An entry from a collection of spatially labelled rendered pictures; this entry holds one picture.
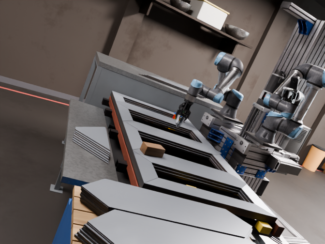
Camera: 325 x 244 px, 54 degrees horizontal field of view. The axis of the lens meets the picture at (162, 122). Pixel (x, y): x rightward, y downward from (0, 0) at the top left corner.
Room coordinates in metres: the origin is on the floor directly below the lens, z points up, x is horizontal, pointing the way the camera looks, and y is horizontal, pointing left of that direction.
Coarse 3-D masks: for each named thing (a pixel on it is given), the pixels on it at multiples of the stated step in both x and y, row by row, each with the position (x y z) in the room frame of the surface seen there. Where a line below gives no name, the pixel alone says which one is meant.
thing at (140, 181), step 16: (112, 96) 2.62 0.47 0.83; (160, 112) 2.80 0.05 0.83; (176, 128) 2.51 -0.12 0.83; (128, 144) 1.69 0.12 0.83; (176, 144) 2.05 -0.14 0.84; (176, 176) 1.57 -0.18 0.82; (192, 176) 1.62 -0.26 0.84; (160, 192) 1.30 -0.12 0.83; (176, 192) 1.33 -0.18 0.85; (240, 192) 1.71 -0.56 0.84; (224, 208) 1.42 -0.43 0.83
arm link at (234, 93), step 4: (228, 92) 2.87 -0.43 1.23; (232, 92) 2.87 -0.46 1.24; (236, 92) 2.84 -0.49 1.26; (228, 96) 2.86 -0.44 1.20; (232, 96) 2.85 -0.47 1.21; (236, 96) 2.83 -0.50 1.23; (240, 96) 2.84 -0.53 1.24; (228, 100) 2.86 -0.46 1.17; (232, 100) 2.84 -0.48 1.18; (236, 100) 2.83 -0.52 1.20; (240, 100) 2.85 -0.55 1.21; (228, 104) 2.85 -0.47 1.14; (232, 104) 2.84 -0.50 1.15; (236, 104) 2.84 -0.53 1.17
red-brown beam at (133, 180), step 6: (114, 108) 2.40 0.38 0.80; (114, 114) 2.30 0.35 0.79; (114, 120) 2.23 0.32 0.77; (120, 132) 1.94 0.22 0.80; (120, 138) 1.88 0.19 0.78; (120, 144) 1.83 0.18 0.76; (126, 150) 1.68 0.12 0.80; (126, 156) 1.64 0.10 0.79; (132, 168) 1.48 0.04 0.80; (132, 174) 1.45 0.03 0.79; (132, 180) 1.41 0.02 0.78; (138, 186) 1.33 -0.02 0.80
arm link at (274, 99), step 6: (300, 66) 2.42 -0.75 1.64; (306, 66) 2.41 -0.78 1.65; (294, 72) 2.40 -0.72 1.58; (300, 72) 2.39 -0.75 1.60; (288, 78) 2.36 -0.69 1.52; (300, 78) 2.40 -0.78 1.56; (282, 84) 2.32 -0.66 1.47; (288, 84) 2.31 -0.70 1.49; (276, 90) 2.29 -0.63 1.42; (282, 90) 2.27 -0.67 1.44; (270, 96) 2.24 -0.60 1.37; (276, 96) 2.23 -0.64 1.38; (264, 102) 2.25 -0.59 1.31; (270, 102) 2.21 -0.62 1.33; (276, 102) 2.20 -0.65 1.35; (276, 108) 2.20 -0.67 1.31
